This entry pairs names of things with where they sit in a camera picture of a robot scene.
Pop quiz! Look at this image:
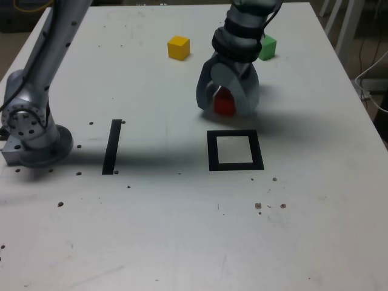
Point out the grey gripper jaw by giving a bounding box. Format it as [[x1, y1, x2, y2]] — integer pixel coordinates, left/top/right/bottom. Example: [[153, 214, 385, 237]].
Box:
[[210, 62, 261, 118], [195, 55, 220, 112]]

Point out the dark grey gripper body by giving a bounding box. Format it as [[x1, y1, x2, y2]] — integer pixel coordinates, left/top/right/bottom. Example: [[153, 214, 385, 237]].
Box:
[[213, 53, 258, 80]]

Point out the red cube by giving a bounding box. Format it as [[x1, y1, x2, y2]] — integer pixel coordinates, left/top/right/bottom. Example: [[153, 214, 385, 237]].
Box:
[[213, 87, 237, 117]]

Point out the green cube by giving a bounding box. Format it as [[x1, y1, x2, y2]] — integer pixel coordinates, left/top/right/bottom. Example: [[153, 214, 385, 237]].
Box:
[[257, 34, 278, 62]]

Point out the yellow cube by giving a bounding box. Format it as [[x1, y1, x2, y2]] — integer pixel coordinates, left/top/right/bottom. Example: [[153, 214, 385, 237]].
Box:
[[167, 35, 191, 61]]

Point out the black tape square outline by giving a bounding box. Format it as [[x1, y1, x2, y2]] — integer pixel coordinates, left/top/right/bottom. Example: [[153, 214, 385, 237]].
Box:
[[206, 129, 265, 172]]

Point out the white furniture leg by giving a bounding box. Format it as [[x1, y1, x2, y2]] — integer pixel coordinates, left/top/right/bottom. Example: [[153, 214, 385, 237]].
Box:
[[318, 0, 332, 18], [334, 0, 359, 61], [324, 0, 343, 35]]

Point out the black tape strip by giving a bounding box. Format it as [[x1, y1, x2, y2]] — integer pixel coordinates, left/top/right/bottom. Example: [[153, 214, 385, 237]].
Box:
[[101, 119, 123, 176]]

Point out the white cable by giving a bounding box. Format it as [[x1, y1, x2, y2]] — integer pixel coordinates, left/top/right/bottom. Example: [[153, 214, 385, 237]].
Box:
[[353, 50, 388, 113]]

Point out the yellow cable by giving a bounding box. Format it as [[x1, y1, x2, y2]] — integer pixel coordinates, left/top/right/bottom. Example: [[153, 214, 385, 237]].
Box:
[[13, 0, 56, 13]]

